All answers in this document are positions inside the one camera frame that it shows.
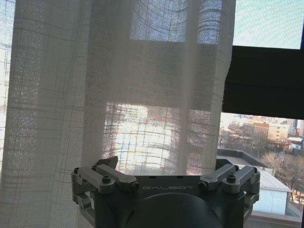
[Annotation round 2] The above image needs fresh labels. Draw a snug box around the tan multi-storey building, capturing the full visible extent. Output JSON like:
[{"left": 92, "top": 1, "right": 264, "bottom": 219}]
[{"left": 252, "top": 121, "right": 290, "bottom": 143}]

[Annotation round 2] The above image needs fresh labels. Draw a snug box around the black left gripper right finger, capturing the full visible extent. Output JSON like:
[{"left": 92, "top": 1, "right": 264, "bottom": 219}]
[{"left": 198, "top": 158, "right": 261, "bottom": 220}]

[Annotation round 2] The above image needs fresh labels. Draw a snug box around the dark building rooftop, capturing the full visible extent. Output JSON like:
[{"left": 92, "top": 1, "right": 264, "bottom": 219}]
[{"left": 217, "top": 147, "right": 269, "bottom": 169}]

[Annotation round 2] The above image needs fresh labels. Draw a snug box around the window screen mesh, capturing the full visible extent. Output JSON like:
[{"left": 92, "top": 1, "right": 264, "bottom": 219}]
[{"left": 232, "top": 0, "right": 303, "bottom": 50}]

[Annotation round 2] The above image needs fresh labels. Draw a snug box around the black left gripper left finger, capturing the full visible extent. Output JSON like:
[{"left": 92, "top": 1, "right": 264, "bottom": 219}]
[{"left": 71, "top": 156, "right": 140, "bottom": 228}]

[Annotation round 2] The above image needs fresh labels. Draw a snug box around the sheer white checked curtain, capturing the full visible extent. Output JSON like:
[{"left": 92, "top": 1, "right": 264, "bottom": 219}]
[{"left": 0, "top": 0, "right": 237, "bottom": 228}]

